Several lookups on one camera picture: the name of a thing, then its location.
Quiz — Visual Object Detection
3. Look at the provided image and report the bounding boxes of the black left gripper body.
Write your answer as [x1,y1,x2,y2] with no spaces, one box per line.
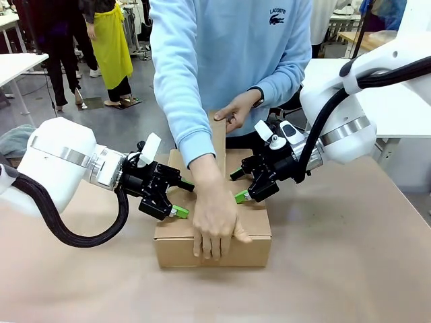
[117,153,172,203]

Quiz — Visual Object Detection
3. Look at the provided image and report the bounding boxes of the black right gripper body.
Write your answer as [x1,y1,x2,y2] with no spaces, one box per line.
[250,147,306,185]

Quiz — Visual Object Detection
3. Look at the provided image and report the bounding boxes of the brown packing tape strip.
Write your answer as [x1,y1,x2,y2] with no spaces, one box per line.
[207,109,233,189]

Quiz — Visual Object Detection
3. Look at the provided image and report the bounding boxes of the brown cardboard box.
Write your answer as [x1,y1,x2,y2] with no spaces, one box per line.
[152,149,273,269]

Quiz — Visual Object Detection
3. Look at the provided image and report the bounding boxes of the person's right forearm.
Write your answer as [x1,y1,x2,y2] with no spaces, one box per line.
[166,94,227,180]

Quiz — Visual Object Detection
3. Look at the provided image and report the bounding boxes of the person's left forearm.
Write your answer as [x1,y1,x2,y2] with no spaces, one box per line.
[247,63,312,102]

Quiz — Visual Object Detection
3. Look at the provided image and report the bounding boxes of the person's right hand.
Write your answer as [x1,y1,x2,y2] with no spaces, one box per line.
[191,169,253,262]

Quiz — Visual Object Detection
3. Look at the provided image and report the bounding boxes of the person's left hand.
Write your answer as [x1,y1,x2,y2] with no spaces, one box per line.
[213,89,261,134]

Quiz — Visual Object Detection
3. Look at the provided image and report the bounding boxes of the person in light blue sweater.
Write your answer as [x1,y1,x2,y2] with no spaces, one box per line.
[149,0,314,151]

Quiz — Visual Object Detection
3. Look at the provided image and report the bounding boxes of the white side table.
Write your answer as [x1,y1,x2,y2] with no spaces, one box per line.
[301,59,431,159]

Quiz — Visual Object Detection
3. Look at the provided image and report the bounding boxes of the blue-grey cloth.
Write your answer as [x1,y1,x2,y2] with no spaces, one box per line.
[0,124,36,159]

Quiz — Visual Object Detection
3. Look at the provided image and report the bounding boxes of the mannequin in yellow apron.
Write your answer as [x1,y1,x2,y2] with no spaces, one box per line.
[86,0,142,110]

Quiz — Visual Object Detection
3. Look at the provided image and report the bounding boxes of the wooden table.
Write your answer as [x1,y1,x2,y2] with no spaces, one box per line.
[336,30,399,52]

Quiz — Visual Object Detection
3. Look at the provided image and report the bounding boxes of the person in dark purple clothes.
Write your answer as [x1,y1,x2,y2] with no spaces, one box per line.
[15,0,85,114]

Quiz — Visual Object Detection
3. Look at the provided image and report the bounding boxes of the white work table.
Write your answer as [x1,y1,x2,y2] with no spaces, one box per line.
[0,52,50,117]

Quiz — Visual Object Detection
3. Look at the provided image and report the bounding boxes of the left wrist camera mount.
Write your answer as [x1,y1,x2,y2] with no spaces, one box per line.
[136,133,163,168]

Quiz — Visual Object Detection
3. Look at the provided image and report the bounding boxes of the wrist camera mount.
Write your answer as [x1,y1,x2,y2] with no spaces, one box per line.
[136,133,163,168]
[254,120,275,144]

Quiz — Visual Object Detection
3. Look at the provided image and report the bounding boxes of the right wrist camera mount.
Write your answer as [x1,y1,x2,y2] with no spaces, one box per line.
[254,120,275,144]

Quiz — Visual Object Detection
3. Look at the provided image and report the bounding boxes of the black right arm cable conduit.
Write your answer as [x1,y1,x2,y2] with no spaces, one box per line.
[296,55,431,184]

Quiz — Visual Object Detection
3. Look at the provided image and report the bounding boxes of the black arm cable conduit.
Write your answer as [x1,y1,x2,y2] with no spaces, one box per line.
[0,163,132,249]
[296,55,431,184]

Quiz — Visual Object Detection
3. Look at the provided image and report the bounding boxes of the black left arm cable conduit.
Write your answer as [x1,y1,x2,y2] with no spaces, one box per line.
[0,163,132,249]

